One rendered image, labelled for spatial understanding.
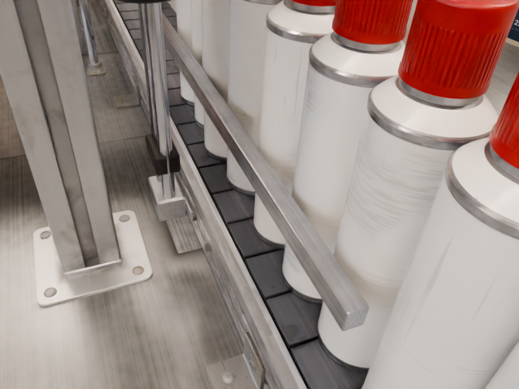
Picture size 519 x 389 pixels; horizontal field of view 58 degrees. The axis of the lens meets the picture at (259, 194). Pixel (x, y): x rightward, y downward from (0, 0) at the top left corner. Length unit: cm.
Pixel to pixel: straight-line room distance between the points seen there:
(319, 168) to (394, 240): 6
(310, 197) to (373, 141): 8
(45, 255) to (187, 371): 16
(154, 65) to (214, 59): 9
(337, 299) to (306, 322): 9
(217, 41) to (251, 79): 6
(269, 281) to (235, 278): 2
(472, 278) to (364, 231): 6
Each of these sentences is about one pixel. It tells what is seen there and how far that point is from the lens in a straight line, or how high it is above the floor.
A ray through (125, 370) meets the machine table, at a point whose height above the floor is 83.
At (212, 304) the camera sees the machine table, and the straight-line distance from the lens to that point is 38.
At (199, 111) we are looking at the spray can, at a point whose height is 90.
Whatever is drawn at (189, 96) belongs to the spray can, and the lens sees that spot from 51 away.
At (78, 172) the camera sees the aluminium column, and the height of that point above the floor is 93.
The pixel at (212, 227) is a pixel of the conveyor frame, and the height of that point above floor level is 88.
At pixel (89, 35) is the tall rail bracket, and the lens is 71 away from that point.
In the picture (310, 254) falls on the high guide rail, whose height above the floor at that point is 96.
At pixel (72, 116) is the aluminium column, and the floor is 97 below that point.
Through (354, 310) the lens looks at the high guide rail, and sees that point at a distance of 22.
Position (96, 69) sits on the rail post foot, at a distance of 72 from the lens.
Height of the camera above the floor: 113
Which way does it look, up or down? 39 degrees down
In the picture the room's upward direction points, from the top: 4 degrees clockwise
